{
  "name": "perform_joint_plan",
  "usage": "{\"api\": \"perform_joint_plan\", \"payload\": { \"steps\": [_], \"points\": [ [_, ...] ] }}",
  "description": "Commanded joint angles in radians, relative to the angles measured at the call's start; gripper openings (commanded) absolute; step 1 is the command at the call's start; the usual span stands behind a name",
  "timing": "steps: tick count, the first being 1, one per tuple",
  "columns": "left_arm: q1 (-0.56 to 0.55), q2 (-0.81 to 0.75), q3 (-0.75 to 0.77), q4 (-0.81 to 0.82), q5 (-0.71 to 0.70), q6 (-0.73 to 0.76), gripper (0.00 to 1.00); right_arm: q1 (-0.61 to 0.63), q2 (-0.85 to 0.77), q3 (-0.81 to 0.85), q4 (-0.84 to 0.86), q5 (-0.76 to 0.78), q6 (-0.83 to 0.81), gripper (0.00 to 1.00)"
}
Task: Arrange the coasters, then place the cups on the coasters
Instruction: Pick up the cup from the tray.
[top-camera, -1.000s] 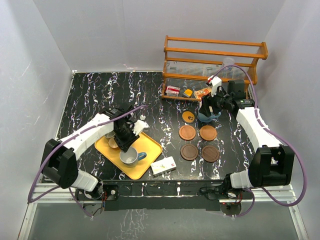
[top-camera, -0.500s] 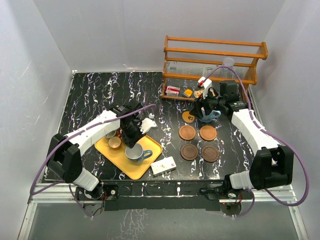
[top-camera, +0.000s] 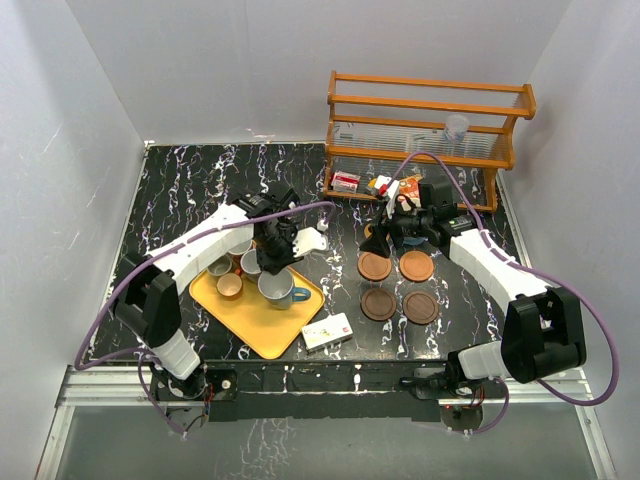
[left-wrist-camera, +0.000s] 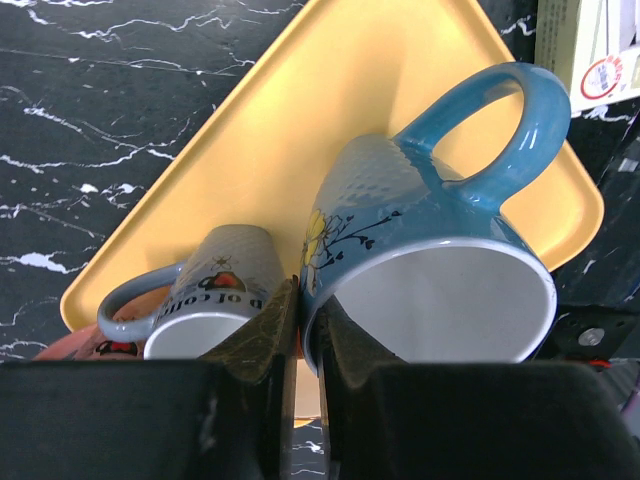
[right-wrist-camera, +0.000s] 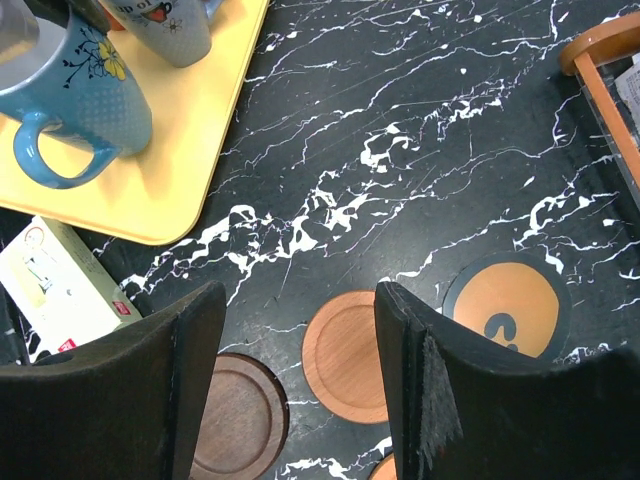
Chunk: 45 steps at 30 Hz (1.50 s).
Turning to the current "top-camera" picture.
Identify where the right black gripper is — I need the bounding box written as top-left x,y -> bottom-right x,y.
359,197 -> 432,257

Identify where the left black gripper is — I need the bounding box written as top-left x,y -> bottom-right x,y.
255,228 -> 304,275

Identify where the light wooden coaster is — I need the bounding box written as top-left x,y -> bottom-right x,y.
357,252 -> 392,282
399,251 -> 435,283

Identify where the brown white cup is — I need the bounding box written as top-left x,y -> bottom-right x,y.
228,240 -> 254,258

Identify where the blue mug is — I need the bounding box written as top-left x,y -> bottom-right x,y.
257,269 -> 311,310

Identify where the dark wooden coaster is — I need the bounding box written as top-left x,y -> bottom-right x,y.
360,288 -> 397,321
402,291 -> 439,325

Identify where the yellow tray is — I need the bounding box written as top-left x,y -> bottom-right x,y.
189,260 -> 324,360

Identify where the white yellow box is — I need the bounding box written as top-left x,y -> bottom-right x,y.
301,313 -> 353,352

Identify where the blue silicone coaster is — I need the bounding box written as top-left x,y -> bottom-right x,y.
403,237 -> 425,246

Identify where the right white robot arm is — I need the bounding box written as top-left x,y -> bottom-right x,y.
360,176 -> 587,397

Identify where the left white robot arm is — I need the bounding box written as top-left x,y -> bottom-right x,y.
109,188 -> 302,399

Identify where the white grey cup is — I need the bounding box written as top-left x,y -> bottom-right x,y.
240,249 -> 262,282

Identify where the grey green cup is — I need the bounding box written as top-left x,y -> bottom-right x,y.
207,255 -> 233,280

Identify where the small orange cup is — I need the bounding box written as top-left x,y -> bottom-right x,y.
216,273 -> 244,301

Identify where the clear plastic cup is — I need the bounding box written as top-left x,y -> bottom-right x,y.
443,114 -> 470,144

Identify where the orange snack packet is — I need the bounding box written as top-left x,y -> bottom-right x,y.
399,174 -> 423,199

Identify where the red white box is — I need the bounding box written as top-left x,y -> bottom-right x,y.
330,171 -> 361,194

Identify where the orange wooden shelf rack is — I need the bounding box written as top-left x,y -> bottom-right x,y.
323,72 -> 537,212

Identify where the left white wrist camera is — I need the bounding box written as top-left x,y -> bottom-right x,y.
292,220 -> 328,258

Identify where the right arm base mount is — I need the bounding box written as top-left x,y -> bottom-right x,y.
399,343 -> 510,437

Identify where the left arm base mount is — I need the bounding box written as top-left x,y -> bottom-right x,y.
137,353 -> 238,441

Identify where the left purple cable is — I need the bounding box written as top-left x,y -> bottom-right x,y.
73,201 -> 337,441

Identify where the purple cable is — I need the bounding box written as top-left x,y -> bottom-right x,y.
392,151 -> 621,435
73,201 -> 337,441

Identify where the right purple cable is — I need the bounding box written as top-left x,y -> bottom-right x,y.
392,151 -> 621,435

